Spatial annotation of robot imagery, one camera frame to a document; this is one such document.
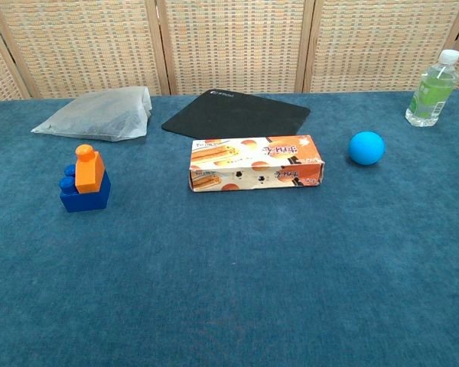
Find orange printed cardboard box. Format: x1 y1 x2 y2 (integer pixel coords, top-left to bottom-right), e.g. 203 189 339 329
187 134 326 193

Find black mouse pad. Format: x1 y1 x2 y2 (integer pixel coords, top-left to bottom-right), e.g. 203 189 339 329
161 89 311 140

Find white translucent packet bag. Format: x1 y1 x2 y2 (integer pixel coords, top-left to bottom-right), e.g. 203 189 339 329
30 86 153 143

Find blue plastic toy block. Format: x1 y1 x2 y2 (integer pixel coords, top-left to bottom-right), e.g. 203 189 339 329
59 164 112 213

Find woven rattan folding screen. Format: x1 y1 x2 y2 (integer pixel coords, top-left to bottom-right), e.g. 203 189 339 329
0 0 459 102

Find orange plastic block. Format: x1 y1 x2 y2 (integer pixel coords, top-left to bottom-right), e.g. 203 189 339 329
74 144 106 195

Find clear plastic water bottle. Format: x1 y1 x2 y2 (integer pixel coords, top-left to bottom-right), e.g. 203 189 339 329
405 48 459 128

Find blue rubber ball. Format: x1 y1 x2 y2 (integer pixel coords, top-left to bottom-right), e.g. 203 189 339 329
347 130 386 167

